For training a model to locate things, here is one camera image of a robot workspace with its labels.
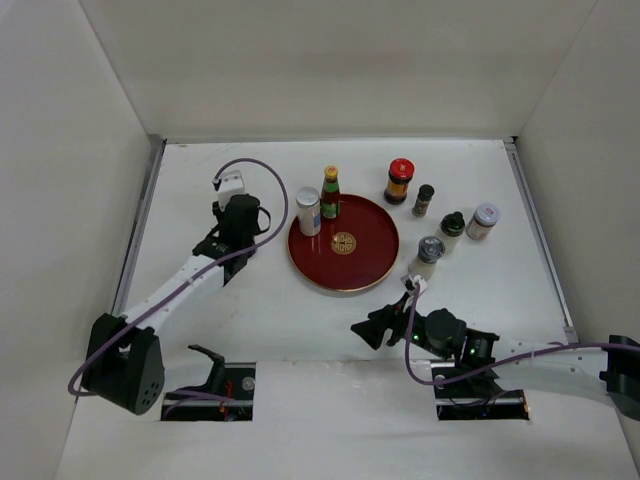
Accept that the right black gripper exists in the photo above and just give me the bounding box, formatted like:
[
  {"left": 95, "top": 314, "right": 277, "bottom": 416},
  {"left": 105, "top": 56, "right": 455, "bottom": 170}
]
[{"left": 351, "top": 292, "right": 451, "bottom": 360}]

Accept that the silver-lid white spice jar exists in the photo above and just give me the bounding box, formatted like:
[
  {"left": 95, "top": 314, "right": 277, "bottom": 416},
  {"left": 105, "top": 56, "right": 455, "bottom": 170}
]
[{"left": 296, "top": 187, "right": 321, "bottom": 237}]

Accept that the green red sauce bottle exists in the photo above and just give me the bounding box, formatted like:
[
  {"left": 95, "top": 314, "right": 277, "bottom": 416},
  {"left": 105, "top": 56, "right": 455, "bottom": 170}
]
[{"left": 321, "top": 165, "right": 341, "bottom": 220}]

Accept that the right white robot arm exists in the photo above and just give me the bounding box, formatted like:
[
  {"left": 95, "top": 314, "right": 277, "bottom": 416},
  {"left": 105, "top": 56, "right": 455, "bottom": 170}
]
[{"left": 351, "top": 295, "right": 639, "bottom": 420}]

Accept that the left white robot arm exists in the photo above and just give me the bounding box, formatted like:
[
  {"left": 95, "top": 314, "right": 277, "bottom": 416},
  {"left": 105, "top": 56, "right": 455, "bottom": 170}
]
[{"left": 80, "top": 194, "right": 264, "bottom": 415}]

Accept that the red round tray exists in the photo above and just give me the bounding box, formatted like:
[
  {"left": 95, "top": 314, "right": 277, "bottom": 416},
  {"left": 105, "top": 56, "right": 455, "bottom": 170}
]
[{"left": 287, "top": 194, "right": 400, "bottom": 292}]

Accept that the grey-cap white shaker bottle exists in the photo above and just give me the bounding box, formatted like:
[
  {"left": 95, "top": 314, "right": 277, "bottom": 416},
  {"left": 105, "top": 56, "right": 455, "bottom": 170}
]
[{"left": 408, "top": 236, "right": 446, "bottom": 281}]

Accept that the black-cap white shaker bottle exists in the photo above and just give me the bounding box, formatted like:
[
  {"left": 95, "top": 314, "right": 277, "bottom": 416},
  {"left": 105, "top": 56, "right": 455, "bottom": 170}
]
[{"left": 436, "top": 211, "right": 466, "bottom": 254}]

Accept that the small black-lid pepper bottle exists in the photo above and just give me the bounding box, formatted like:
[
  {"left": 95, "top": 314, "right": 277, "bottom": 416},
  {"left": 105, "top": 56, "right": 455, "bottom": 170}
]
[{"left": 411, "top": 184, "right": 435, "bottom": 218}]

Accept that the white-lid red-label jar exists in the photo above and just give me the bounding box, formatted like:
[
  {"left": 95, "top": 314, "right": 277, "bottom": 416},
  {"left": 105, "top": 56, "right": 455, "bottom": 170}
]
[{"left": 466, "top": 203, "right": 501, "bottom": 241}]

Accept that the red-lid dark sauce jar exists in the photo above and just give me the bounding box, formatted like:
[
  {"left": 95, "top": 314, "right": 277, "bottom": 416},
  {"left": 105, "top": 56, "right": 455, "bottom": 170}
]
[{"left": 384, "top": 158, "right": 415, "bottom": 205}]

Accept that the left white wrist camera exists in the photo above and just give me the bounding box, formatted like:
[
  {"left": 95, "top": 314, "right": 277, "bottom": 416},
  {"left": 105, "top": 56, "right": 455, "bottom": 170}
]
[{"left": 212, "top": 170, "right": 245, "bottom": 210}]

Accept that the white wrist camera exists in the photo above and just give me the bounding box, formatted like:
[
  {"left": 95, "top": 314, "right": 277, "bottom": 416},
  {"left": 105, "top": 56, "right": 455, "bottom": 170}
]
[
  {"left": 212, "top": 170, "right": 245, "bottom": 210},
  {"left": 401, "top": 273, "right": 428, "bottom": 300}
]

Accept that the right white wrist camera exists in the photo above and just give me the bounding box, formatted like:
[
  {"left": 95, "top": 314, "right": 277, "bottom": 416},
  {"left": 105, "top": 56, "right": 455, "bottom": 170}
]
[{"left": 401, "top": 273, "right": 428, "bottom": 300}]

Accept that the left aluminium table rail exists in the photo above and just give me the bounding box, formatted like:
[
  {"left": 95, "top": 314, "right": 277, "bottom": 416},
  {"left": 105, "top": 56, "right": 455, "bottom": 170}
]
[{"left": 108, "top": 134, "right": 167, "bottom": 315}]

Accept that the aluminium table rail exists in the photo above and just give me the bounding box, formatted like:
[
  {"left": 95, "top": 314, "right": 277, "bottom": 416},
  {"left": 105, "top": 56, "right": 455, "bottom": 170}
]
[
  {"left": 108, "top": 134, "right": 167, "bottom": 315},
  {"left": 504, "top": 137, "right": 579, "bottom": 343}
]

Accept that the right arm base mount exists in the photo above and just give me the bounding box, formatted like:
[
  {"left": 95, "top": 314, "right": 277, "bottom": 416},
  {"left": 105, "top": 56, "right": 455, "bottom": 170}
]
[{"left": 434, "top": 371, "right": 529, "bottom": 421}]

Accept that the right aluminium table rail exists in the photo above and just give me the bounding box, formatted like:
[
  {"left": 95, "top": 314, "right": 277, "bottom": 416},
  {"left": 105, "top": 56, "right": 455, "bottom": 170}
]
[{"left": 504, "top": 137, "right": 579, "bottom": 343}]

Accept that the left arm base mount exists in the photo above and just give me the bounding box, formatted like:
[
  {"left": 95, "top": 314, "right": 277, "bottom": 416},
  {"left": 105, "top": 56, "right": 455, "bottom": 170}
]
[{"left": 160, "top": 344, "right": 257, "bottom": 423}]

